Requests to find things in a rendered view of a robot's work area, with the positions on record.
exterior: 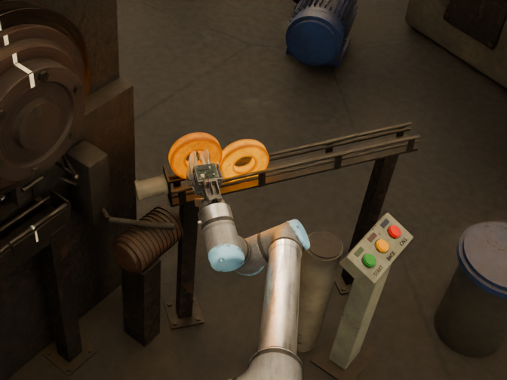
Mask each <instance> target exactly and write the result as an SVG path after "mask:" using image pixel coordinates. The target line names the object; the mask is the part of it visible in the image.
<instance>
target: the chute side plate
mask: <svg viewBox="0 0 507 380"><path fill-rule="evenodd" d="M64 225H66V228H67V231H68V230H70V229H71V225H70V218H69V208H68V207H67V208H65V209H64V210H62V211H61V212H59V213H58V214H57V215H55V216H53V217H52V218H51V219H49V220H48V221H47V222H45V223H44V224H42V225H40V226H39V227H38V228H37V229H35V230H34V231H32V232H31V233H29V234H28V235H27V236H25V237H24V238H22V239H21V240H20V241H18V242H16V243H15V244H14V245H12V246H11V248H12V249H11V248H10V247H9V248H8V249H7V250H6V251H4V252H3V253H2V254H1V255H0V281H1V280H2V279H4V278H5V277H6V276H8V275H9V274H10V273H11V272H12V271H13V270H15V269H16V268H17V267H19V266H20V265H22V264H23V263H24V262H25V261H27V260H28V259H30V258H31V257H33V256H34V255H35V254H36V253H38V252H39V251H41V250H42V249H44V248H45V247H46V246H47V245H49V244H50V243H51V240H50V235H52V234H53V233H54V232H55V231H57V230H58V229H60V228H61V227H63V226H64ZM36 231H37V235H38V242H36V238H35V232H36Z"/></svg>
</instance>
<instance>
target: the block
mask: <svg viewBox="0 0 507 380"><path fill-rule="evenodd" d="M66 158H67V160H68V161H69V163H70V164H71V165H72V168H73V169H74V171H75V172H76V173H77V174H78V175H79V177H78V179H74V178H73V176H71V175H70V174H68V179H70V180H72V181H74V182H77V183H78V185H77V186H74V185H71V184H69V191H70V198H71V205H72V209H73V211H74V212H76V213H77V214H78V215H80V216H81V217H83V218H84V219H86V220H87V221H89V222H90V223H91V224H97V223H98V222H99V221H100V220H101V219H103V217H102V215H101V213H100V212H101V210H102V209H106V210H107V212H108V214H110V213H111V211H112V203H111V190H110V177H109V156H108V155H107V154H106V153H105V152H103V151H102V150H100V149H99V148H97V147H96V146H94V145H93V144H91V143H89V142H88V141H86V140H84V141H82V142H80V143H79V144H77V145H76V146H74V147H72V148H71V149H69V150H68V151H67V152H66Z"/></svg>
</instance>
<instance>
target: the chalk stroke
mask: <svg viewBox="0 0 507 380"><path fill-rule="evenodd" d="M3 37H4V42H5V45H7V44H9V42H8V35H6V36H3ZM12 57H13V61H14V64H15V63H17V53H15V54H13V55H12ZM15 66H17V67H18V68H20V69H22V70H23V71H24V72H27V73H28V74H29V73H30V72H32V71H31V70H29V69H27V68H26V67H25V66H22V65H21V64H19V63H17V64H15ZM29 79H30V84H31V88H33V87H34V86H35V82H34V76H33V73H32V74H30V75H29Z"/></svg>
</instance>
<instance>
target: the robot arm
mask: <svg viewBox="0 0 507 380"><path fill-rule="evenodd" d="M196 154H197V156H198V157H199V161H200V162H201V165H198V164H197V160H198V159H197V157H196ZM186 178H187V181H188V183H189V186H191V187H192V189H193V191H192V192H193V193H195V194H196V196H197V195H200V197H199V198H195V206H196V207H200V211H199V212H198V218H199V221H198V224H199V225H200V224H201V230H202V234H203V237H204V242H205V245H206V248H207V254H208V260H209V262H210V264H211V267H212V268H213V269H214V270H215V271H221V272H227V271H236V272H237V273H239V274H242V275H247V276H251V275H255V274H257V273H259V272H260V271H261V270H262V269H263V267H264V266H265V265H268V268H267V275H266V287H265V294H264V300H263V313H262V320H261V327H260V339H259V345H258V352H256V353H255V354H254V355H253V356H252V358H251V359H250V362H249V368H248V369H247V370H246V371H245V372H244V373H243V374H242V375H240V376H239V377H236V378H231V379H229V380H303V365H302V362H301V360H300V358H298V356H297V330H298V314H299V298H300V267H301V258H302V253H303V251H304V250H305V251H307V249H309V248H310V243H309V238H308V235H307V234H306V231H305V229H304V227H303V226H302V224H301V223H300V221H298V220H297V219H293V220H291V221H287V222H285V223H283V224H280V225H277V226H275V227H273V228H270V229H268V230H266V231H263V232H260V233H258V234H255V235H253V236H250V237H248V238H245V239H244V238H242V237H240V236H238V233H237V230H236V227H235V222H234V219H233V216H232V211H231V208H230V206H229V205H228V204H226V203H225V201H224V200H223V199H222V196H221V193H220V186H221V184H222V181H223V176H222V173H221V170H220V166H219V162H217V167H216V165H215V163H211V162H210V159H209V154H208V150H207V149H205V150H204V151H196V152H195V151H193V152H192V153H191V154H190V156H189V163H188V167H187V171H186Z"/></svg>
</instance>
